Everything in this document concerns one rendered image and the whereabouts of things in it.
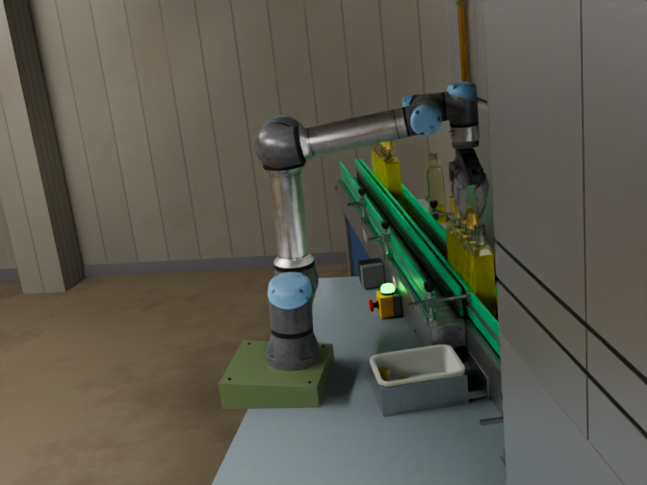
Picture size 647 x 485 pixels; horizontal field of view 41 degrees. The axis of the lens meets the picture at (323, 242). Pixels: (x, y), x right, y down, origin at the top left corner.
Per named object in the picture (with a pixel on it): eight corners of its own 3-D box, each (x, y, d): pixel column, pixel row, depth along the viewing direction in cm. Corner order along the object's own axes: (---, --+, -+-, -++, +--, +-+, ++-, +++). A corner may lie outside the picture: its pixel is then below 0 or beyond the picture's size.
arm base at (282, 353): (260, 369, 234) (257, 335, 231) (274, 344, 248) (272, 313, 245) (314, 371, 231) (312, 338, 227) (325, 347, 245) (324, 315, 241)
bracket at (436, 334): (467, 346, 234) (466, 322, 232) (433, 351, 233) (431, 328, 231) (463, 341, 238) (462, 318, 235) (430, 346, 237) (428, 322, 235)
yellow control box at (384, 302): (402, 317, 274) (401, 294, 272) (379, 319, 274) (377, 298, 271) (398, 308, 281) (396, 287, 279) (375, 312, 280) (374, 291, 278)
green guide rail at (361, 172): (464, 316, 236) (462, 289, 234) (460, 317, 236) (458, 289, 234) (358, 175, 402) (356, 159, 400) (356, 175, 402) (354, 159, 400)
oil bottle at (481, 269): (498, 319, 234) (494, 243, 227) (478, 321, 233) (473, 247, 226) (490, 311, 239) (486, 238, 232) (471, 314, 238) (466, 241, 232)
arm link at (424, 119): (243, 137, 215) (438, 94, 208) (250, 128, 225) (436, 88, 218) (254, 181, 218) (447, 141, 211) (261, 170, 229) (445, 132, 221)
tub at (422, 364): (470, 401, 218) (467, 370, 215) (382, 415, 216) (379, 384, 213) (451, 371, 234) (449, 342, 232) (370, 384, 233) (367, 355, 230)
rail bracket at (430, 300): (473, 321, 232) (470, 278, 228) (411, 331, 231) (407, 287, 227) (469, 317, 235) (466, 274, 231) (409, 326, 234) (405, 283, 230)
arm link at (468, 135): (482, 125, 224) (452, 129, 224) (483, 142, 226) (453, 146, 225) (473, 120, 232) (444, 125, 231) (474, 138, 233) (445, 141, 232)
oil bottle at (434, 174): (447, 222, 320) (442, 153, 312) (431, 224, 320) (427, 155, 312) (444, 218, 325) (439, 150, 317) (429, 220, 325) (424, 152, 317)
